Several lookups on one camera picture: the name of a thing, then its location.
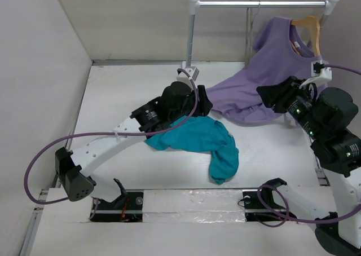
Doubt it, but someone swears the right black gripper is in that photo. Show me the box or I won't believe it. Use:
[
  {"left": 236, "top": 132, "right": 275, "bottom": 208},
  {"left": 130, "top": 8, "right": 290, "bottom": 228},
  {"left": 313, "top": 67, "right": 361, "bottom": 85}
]
[{"left": 256, "top": 74, "right": 324, "bottom": 139}]

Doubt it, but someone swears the teal t shirt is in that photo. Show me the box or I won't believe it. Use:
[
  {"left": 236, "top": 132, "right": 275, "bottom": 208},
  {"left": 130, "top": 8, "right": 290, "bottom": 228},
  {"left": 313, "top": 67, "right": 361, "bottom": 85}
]
[{"left": 146, "top": 116, "right": 239, "bottom": 184}]

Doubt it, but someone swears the grey metal hanger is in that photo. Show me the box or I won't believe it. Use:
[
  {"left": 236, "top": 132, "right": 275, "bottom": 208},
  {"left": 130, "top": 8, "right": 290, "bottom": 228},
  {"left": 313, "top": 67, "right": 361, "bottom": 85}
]
[{"left": 245, "top": 0, "right": 260, "bottom": 67}]

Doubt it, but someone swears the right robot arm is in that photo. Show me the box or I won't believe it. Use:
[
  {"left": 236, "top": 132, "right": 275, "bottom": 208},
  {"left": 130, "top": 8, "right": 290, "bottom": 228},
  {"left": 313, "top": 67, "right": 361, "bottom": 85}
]
[{"left": 257, "top": 76, "right": 360, "bottom": 255}]

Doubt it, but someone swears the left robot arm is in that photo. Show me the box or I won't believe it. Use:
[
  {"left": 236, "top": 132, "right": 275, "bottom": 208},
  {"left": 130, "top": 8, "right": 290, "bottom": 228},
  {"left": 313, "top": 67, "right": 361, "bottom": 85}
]
[{"left": 55, "top": 81, "right": 213, "bottom": 209}]

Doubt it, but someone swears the purple t shirt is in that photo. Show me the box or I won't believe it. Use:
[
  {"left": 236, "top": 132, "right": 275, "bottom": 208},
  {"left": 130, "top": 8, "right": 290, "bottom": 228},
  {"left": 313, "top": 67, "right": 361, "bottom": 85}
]
[{"left": 206, "top": 16, "right": 322, "bottom": 125}]

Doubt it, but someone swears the wooden hanger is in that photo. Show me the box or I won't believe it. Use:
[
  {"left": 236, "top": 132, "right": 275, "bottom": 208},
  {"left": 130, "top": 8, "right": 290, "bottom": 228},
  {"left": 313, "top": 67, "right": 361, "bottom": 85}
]
[{"left": 290, "top": 16, "right": 321, "bottom": 56}]

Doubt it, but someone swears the metal clothes rack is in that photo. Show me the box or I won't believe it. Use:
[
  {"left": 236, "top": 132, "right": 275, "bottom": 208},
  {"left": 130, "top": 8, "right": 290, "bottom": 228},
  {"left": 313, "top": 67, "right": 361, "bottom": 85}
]
[{"left": 180, "top": 0, "right": 341, "bottom": 127}]

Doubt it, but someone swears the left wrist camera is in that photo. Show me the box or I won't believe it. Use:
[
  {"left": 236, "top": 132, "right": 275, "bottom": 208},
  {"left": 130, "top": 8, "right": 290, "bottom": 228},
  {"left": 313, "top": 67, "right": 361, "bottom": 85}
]
[{"left": 176, "top": 66, "right": 199, "bottom": 83}]

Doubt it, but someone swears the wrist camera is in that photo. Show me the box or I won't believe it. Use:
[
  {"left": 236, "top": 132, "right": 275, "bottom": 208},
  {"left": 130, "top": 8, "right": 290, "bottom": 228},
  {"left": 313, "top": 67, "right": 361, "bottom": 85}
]
[
  {"left": 176, "top": 66, "right": 199, "bottom": 83},
  {"left": 300, "top": 60, "right": 332, "bottom": 88}
]

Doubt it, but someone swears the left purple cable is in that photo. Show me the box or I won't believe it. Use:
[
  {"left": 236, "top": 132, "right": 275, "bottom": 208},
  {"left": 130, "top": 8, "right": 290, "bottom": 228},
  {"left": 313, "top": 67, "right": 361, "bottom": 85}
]
[{"left": 24, "top": 68, "right": 198, "bottom": 205}]

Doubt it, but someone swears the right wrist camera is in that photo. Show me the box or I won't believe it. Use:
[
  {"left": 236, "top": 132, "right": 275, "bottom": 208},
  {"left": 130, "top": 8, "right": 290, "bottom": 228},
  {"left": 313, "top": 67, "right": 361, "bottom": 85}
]
[{"left": 300, "top": 60, "right": 332, "bottom": 88}]

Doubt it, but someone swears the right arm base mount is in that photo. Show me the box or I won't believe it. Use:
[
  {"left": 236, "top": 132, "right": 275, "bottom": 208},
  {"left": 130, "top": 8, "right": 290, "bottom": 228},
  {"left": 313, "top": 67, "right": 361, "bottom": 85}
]
[{"left": 237, "top": 178, "right": 289, "bottom": 228}]

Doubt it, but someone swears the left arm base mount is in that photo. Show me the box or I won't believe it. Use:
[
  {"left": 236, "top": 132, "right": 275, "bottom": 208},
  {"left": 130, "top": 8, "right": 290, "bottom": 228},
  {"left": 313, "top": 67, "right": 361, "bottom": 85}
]
[{"left": 89, "top": 178, "right": 144, "bottom": 223}]

